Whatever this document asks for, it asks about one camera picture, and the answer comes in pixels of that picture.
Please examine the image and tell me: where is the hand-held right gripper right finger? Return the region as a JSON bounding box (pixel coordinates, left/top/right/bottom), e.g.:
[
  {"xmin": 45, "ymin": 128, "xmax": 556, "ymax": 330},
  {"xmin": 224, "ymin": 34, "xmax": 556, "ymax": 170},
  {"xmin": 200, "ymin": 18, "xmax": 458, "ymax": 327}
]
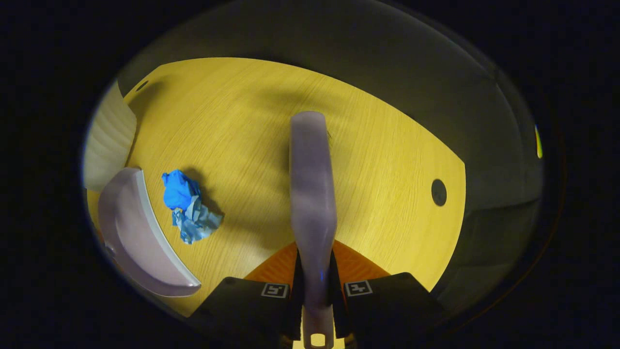
[{"xmin": 329, "ymin": 240, "xmax": 447, "ymax": 341}]

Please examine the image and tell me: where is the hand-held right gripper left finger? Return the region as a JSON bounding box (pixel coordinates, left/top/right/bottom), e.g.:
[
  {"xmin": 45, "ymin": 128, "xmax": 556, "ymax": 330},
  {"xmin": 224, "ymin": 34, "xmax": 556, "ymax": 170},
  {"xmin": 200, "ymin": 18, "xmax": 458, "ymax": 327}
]
[{"xmin": 190, "ymin": 241, "xmax": 304, "ymax": 342}]

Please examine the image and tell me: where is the blue paper trash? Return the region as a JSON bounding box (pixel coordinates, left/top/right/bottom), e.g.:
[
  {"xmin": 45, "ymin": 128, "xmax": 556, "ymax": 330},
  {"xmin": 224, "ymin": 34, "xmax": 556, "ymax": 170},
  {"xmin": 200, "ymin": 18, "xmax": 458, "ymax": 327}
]
[{"xmin": 161, "ymin": 169, "xmax": 225, "ymax": 245}]

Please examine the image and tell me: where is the pink dustpan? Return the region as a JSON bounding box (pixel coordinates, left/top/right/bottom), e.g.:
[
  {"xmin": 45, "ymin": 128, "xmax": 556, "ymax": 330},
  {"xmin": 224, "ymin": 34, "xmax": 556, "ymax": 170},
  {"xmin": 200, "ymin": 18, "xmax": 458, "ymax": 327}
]
[{"xmin": 97, "ymin": 167, "xmax": 202, "ymax": 298}]

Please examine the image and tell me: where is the small pink broom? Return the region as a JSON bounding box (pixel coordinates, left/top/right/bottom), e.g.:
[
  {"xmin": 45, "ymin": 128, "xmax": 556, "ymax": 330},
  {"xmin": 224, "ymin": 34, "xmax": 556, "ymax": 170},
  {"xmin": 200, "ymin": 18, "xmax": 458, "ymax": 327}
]
[{"xmin": 289, "ymin": 111, "xmax": 339, "ymax": 349}]

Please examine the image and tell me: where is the white garbage bin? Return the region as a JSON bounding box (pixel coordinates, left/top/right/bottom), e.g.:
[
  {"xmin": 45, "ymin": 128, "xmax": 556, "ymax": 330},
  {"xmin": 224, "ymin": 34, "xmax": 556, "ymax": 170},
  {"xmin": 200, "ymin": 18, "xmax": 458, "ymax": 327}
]
[{"xmin": 82, "ymin": 80, "xmax": 138, "ymax": 192}]

